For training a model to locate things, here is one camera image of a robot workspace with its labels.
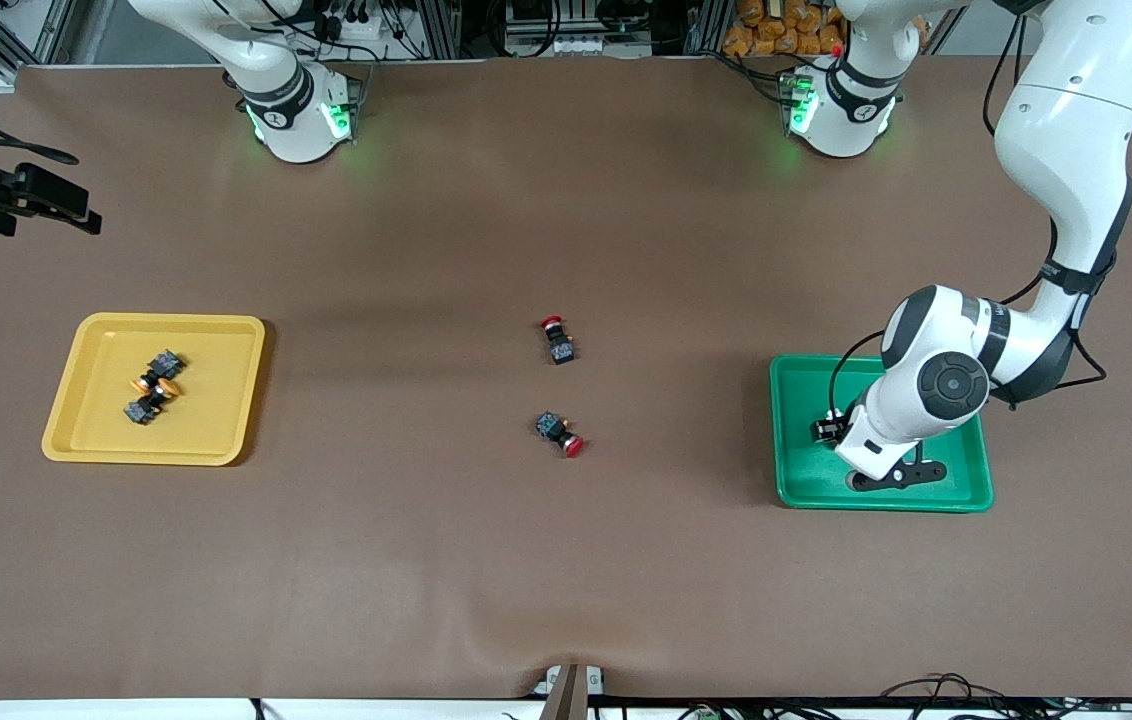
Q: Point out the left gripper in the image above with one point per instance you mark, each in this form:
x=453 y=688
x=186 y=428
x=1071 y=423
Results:
x=829 y=430

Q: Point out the yellow push button switch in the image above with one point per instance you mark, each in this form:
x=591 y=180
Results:
x=138 y=411
x=166 y=362

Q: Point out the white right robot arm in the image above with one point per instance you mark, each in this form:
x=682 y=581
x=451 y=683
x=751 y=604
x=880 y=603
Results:
x=276 y=100

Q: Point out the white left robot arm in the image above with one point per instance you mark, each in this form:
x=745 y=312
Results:
x=1076 y=120

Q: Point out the green plastic tray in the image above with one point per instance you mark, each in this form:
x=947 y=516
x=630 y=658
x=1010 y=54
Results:
x=816 y=480

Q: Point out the yellow plastic tray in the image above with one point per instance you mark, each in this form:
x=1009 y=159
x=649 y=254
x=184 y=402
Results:
x=216 y=400

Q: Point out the brown table mat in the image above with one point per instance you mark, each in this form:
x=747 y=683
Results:
x=566 y=580

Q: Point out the white power strip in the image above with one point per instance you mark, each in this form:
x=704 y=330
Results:
x=356 y=20

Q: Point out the orange bag pile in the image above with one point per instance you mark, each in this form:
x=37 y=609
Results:
x=776 y=25

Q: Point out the red push button switch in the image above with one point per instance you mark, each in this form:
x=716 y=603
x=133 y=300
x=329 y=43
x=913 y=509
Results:
x=560 y=434
x=557 y=342

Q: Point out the metal table clamp bracket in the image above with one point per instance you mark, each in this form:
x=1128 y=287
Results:
x=566 y=690

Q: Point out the aluminium frame post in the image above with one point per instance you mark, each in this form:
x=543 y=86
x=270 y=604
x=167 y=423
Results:
x=441 y=30
x=706 y=25

